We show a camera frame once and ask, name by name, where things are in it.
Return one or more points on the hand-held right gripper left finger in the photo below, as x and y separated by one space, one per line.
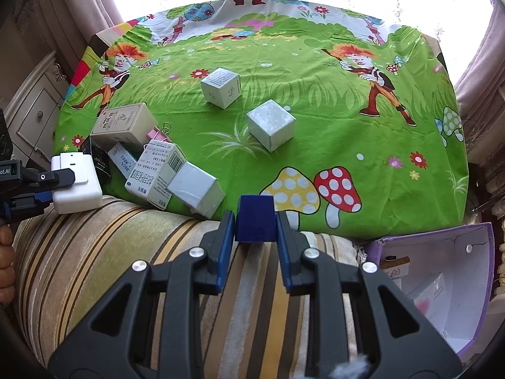
227 244

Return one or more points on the white medicine box blue text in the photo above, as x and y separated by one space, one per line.
120 160

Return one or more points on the purple cardboard box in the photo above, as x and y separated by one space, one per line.
453 252

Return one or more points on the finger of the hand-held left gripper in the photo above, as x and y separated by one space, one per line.
55 177
39 199

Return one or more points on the striped beige cushion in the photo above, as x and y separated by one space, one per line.
118 264

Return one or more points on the black box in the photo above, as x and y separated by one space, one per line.
96 160

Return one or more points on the pink patterned curtain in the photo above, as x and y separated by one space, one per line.
481 71

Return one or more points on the white carved cabinet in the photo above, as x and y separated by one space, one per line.
35 110

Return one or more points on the white power adapter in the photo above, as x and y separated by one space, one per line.
77 199

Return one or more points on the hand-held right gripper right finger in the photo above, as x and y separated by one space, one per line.
285 244

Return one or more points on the cream printed cardboard box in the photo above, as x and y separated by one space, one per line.
118 120

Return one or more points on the white box brown edge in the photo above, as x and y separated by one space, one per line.
392 273

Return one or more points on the white pink box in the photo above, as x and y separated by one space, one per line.
430 290

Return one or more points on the cartoon printed green cloth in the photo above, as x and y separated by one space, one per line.
315 87

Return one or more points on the white medicine box blue logo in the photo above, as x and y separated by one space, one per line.
152 183

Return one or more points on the beige side curtain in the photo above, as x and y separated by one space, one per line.
79 4

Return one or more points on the white printed cube box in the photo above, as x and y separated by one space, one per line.
219 87

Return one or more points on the plain white cardboard box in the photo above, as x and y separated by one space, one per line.
195 189

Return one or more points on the pale green white cube box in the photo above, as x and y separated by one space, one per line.
272 126

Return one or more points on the pink binder clip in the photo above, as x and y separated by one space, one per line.
158 134

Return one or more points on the person's left hand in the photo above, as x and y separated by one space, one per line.
6 260

